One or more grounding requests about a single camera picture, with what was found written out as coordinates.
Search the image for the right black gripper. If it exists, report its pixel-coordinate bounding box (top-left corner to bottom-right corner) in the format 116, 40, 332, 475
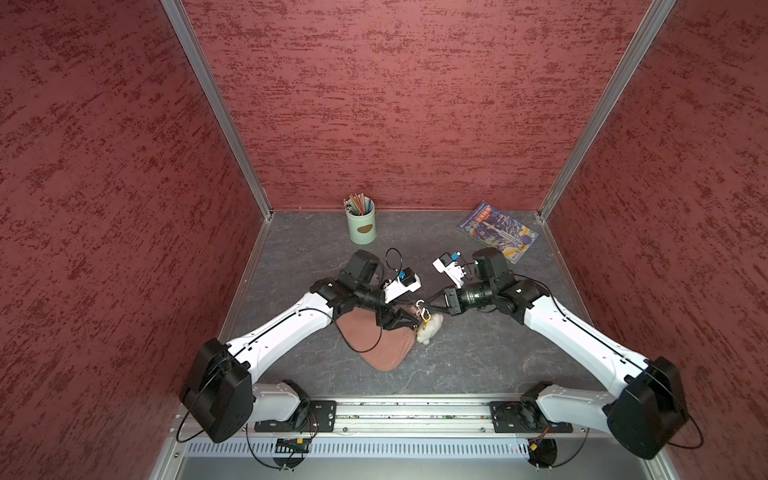
423, 279, 496, 315

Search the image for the white plush keychain decoration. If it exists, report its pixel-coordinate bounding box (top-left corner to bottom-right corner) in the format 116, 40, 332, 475
416, 313, 444, 345

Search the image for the pink corduroy shoulder bag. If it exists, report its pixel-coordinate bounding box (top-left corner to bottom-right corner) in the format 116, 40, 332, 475
336, 308, 416, 371

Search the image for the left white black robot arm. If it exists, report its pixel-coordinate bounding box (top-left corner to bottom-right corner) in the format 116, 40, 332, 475
180, 250, 421, 443

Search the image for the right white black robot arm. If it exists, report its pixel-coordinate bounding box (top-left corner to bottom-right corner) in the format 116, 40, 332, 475
430, 247, 692, 460

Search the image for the colourful comic book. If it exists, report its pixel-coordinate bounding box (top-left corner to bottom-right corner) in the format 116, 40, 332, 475
458, 201, 538, 264

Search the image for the green pencil cup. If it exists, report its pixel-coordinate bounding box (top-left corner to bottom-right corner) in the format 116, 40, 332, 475
345, 199, 377, 245

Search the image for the coloured pencils bundle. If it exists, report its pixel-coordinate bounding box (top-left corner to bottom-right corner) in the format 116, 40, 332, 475
344, 194, 374, 216

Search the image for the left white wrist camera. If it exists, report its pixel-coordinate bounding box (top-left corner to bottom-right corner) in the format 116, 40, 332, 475
383, 268, 421, 304

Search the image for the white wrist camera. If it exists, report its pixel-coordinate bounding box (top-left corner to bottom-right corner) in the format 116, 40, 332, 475
383, 268, 421, 304
433, 252, 467, 289

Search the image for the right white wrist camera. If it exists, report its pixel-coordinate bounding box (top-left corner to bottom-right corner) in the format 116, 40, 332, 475
433, 252, 467, 289

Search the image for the aluminium front rail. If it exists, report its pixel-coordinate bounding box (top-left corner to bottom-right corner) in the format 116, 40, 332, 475
170, 394, 658, 438

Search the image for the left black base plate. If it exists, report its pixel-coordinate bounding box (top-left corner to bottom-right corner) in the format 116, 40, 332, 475
253, 400, 338, 435

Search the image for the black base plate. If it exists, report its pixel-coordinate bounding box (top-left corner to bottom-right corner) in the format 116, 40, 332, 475
253, 400, 338, 435
489, 401, 573, 434

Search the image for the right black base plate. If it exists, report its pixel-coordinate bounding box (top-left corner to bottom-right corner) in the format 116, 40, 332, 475
489, 401, 573, 434

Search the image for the left aluminium corner post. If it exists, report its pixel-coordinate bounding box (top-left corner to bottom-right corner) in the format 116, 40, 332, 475
161, 0, 274, 221

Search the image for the aluminium corner post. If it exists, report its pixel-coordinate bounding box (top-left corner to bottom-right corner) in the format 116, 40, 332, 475
538, 0, 676, 223
161, 0, 274, 221

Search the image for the right aluminium corner post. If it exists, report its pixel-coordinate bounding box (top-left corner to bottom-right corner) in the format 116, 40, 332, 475
538, 0, 676, 223

